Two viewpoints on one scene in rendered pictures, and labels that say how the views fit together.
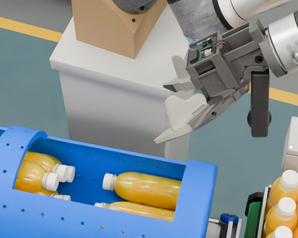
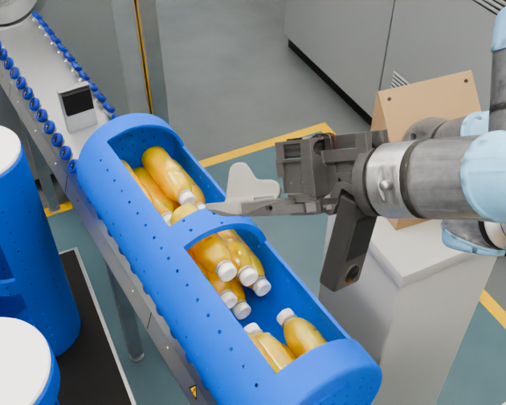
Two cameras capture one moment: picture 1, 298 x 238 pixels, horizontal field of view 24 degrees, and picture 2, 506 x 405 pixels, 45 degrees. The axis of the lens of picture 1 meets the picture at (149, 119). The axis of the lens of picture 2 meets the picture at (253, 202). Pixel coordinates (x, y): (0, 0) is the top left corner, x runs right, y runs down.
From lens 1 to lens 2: 55 cm
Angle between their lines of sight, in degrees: 31
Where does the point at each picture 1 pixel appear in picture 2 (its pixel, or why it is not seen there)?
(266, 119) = (338, 265)
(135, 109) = (372, 281)
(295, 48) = (389, 175)
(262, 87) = (345, 218)
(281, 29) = (391, 146)
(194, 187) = (324, 360)
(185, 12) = not seen: hidden behind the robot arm
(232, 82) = (310, 186)
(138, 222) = (248, 350)
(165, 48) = (434, 239)
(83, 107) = not seen: hidden behind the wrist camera
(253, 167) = not seen: outside the picture
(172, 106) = (236, 174)
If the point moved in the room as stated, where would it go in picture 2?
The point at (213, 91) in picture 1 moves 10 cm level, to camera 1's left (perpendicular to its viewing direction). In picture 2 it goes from (292, 190) to (229, 149)
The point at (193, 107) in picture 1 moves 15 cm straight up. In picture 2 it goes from (259, 192) to (260, 75)
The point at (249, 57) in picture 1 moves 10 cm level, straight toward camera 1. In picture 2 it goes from (348, 170) to (266, 206)
